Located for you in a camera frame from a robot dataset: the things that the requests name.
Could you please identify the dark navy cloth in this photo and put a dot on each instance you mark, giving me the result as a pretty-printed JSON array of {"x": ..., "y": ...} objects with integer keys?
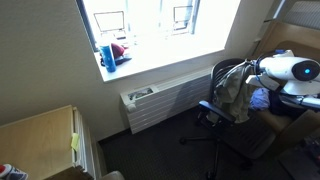
[{"x": 283, "y": 106}]

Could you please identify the grey cloth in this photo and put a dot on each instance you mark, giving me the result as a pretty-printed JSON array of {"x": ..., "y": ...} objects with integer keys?
[{"x": 233, "y": 93}]

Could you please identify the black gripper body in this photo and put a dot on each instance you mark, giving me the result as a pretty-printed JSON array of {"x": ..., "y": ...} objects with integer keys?
[{"x": 252, "y": 66}]

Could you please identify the blue water bottle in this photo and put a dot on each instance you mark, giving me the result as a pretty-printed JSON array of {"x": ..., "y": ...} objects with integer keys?
[{"x": 107, "y": 56}]

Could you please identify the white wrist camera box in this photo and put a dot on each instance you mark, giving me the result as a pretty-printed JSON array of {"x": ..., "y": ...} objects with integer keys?
[{"x": 263, "y": 82}]

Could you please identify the beige drawer cabinet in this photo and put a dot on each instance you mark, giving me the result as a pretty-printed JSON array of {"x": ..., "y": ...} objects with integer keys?
[{"x": 40, "y": 143}]

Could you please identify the black mesh office chair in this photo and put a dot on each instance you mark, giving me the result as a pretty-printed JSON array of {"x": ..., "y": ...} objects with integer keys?
[{"x": 246, "y": 136}]

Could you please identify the brown leather couch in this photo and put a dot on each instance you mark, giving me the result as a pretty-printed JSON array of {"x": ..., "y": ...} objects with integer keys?
[{"x": 296, "y": 130}]

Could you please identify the white glue bottle red cap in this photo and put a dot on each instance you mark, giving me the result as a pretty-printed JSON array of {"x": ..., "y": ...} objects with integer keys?
[{"x": 11, "y": 172}]

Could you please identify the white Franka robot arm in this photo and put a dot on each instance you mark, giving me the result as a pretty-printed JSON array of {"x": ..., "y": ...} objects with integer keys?
[{"x": 286, "y": 71}]

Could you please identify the white wall heater unit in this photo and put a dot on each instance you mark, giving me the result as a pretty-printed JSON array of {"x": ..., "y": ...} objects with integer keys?
[{"x": 163, "y": 100}]

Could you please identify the yellow sticky note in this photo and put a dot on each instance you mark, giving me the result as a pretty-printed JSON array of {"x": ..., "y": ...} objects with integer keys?
[{"x": 75, "y": 141}]

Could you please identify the light blue cloth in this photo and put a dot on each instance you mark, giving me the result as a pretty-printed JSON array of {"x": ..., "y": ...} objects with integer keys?
[{"x": 260, "y": 99}]

